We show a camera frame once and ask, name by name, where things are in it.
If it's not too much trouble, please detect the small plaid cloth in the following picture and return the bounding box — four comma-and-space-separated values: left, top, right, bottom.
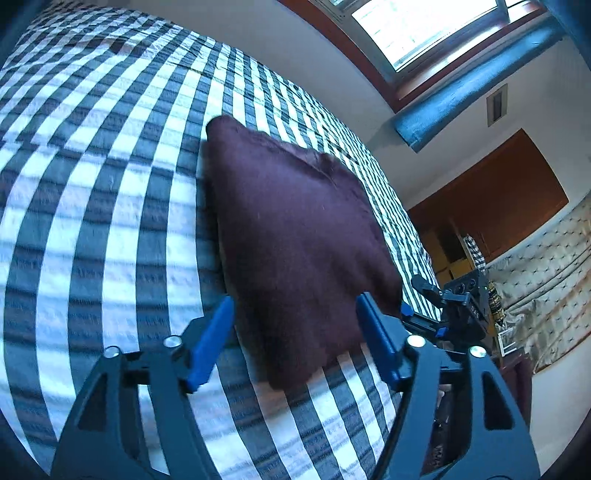
464, 234, 486, 274

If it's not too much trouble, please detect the wall vent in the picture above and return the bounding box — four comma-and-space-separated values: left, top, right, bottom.
486, 84, 509, 126

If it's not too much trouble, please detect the window with wooden frame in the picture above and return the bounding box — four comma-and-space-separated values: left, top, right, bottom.
277, 0, 555, 112

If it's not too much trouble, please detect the blue rolled curtain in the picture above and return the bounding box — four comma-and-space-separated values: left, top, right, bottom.
392, 18, 568, 154

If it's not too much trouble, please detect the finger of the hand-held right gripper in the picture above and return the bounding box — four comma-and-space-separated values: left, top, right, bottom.
400, 303, 447, 342
410, 275, 447, 306

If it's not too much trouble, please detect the dark bedside table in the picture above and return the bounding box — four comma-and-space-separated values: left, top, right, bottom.
489, 350, 535, 432

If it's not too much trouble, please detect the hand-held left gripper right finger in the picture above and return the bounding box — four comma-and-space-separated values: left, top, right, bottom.
355, 292, 541, 480

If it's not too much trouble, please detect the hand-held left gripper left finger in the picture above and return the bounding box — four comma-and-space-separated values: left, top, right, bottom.
51, 295, 236, 480

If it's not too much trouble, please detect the cream patterned cloth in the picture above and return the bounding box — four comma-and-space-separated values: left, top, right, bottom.
484, 194, 591, 376

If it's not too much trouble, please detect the wooden wardrobe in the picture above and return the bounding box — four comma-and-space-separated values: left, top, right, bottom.
408, 129, 570, 288

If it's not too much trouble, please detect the small picture frame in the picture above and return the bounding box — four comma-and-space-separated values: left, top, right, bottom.
498, 329, 519, 357

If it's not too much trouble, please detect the plaid bed blanket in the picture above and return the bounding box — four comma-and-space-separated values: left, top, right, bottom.
0, 0, 439, 480

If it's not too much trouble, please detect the maroon knit sweater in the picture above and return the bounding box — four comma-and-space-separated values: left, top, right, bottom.
203, 114, 403, 391

